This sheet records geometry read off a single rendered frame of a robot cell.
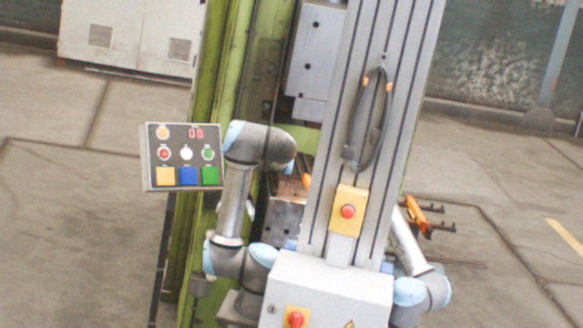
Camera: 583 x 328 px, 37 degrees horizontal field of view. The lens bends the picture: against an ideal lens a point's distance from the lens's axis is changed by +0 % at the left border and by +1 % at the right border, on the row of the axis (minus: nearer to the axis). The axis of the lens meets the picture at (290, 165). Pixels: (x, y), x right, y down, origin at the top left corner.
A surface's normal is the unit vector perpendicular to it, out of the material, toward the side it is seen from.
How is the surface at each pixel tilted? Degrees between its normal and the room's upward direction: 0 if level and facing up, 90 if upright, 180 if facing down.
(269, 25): 90
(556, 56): 90
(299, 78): 90
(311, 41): 90
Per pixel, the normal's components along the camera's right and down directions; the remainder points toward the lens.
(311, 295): -0.15, 0.28
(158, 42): 0.14, 0.33
